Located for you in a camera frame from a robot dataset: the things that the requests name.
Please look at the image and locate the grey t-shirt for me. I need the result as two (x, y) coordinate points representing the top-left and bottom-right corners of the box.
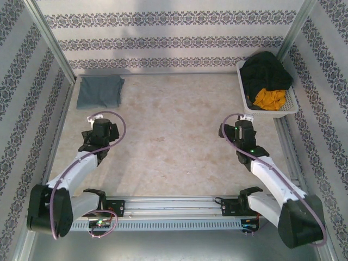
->
(76, 76), (126, 110)

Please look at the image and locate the yellow t-shirt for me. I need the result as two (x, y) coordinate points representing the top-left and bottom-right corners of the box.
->
(253, 89), (287, 111)

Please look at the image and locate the white plastic basket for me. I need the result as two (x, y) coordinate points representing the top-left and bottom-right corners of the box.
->
(235, 60), (300, 119)

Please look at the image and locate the black t-shirt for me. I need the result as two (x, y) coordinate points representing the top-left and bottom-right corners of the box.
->
(240, 51), (295, 107)

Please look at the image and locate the right controller board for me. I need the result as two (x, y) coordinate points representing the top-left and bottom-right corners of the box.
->
(241, 218), (260, 232)

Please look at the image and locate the controller board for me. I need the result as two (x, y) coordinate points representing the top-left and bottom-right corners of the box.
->
(88, 219), (111, 229)
(241, 218), (260, 232)

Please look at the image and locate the left controller board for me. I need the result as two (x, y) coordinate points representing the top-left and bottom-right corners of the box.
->
(88, 219), (111, 229)

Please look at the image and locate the sheet metal tray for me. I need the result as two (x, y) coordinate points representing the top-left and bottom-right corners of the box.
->
(13, 213), (337, 261)

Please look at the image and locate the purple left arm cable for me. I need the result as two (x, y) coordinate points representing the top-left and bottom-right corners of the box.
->
(50, 111), (127, 240)

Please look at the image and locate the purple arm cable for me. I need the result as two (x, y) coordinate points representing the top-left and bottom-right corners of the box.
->
(50, 111), (127, 240)
(220, 114), (326, 247)

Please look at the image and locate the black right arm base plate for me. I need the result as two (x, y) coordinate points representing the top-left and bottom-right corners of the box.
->
(220, 197), (262, 218)

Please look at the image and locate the aluminium table back rail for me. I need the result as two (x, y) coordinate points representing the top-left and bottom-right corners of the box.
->
(76, 71), (237, 77)

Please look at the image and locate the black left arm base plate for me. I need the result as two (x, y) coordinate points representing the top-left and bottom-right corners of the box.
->
(104, 200), (126, 218)

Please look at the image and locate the aluminium mounting rail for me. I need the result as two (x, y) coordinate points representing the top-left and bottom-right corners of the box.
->
(27, 195), (319, 218)

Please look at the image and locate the slanted aluminium frame post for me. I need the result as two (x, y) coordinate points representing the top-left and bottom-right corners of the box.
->
(275, 0), (319, 62)
(23, 0), (77, 85)

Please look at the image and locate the slotted grey cable duct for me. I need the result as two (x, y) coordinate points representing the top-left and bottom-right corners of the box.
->
(71, 219), (243, 232)

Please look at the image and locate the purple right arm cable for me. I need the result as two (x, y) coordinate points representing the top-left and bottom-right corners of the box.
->
(220, 114), (326, 247)

